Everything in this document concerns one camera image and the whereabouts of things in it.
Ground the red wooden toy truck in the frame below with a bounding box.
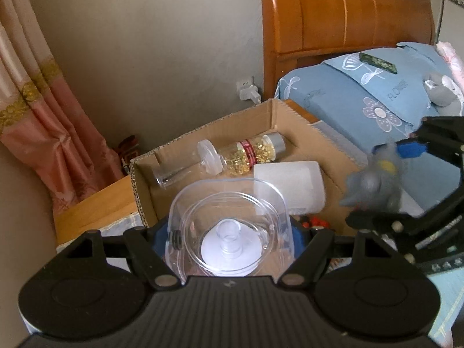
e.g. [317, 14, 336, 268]
[299, 215, 330, 229]

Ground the grey elephant toy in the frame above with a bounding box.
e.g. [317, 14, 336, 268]
[340, 143, 403, 213]

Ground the white translucent plastic box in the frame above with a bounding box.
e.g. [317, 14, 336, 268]
[253, 161, 326, 215]

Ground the clear plastic tape dispenser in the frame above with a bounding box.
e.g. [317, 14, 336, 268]
[164, 178, 295, 281]

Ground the teal yellow cloth mat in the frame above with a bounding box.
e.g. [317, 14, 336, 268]
[428, 269, 464, 347]

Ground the wooden nightstand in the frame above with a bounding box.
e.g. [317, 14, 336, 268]
[54, 176, 137, 246]

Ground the blue floral pillow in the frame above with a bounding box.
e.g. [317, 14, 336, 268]
[274, 42, 463, 151]

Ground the grey plush toy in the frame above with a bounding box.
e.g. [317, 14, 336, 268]
[423, 72, 463, 116]

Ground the empty clear plastic bottle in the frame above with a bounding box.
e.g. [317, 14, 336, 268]
[153, 139, 223, 189]

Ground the bottle of gold capsules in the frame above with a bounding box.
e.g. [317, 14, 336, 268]
[219, 132, 286, 176]

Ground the cardboard box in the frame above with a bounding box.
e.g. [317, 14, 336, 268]
[130, 99, 359, 236]

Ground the wooden headboard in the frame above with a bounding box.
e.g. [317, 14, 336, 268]
[262, 0, 435, 99]

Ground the pink gold curtain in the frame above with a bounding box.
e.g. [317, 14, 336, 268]
[1, 0, 123, 215]

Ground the white wall plug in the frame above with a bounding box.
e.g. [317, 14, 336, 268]
[236, 76, 262, 104]

